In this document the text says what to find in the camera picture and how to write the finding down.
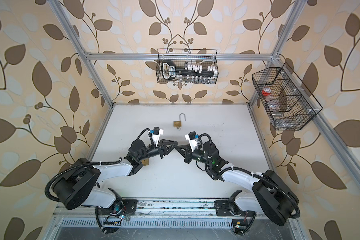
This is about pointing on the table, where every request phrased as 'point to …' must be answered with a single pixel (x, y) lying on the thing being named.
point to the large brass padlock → (178, 123)
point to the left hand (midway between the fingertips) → (177, 144)
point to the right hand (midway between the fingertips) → (176, 149)
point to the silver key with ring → (178, 128)
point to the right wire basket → (288, 102)
